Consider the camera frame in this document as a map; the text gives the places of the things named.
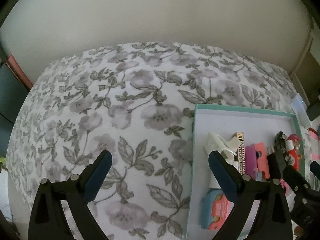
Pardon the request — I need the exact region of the grey floral blanket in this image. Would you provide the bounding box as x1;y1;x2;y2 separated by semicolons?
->
7;42;296;239

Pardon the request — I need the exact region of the teal rimmed white tray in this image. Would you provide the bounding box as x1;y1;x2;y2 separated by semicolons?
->
186;104;302;239

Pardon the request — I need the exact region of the black power adapter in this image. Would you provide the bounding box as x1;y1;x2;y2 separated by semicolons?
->
306;102;320;121

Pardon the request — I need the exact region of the pink white knitted basket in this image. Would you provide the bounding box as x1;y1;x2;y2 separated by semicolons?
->
308;127;319;163

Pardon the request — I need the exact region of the red white glue bottle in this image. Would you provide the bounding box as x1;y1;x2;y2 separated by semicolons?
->
285;134;303;171

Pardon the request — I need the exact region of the coral blue toy block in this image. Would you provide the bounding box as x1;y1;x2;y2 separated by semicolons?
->
245;142;270;181

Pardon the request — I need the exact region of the white router box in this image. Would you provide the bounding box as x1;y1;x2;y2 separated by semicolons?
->
291;93;311;128

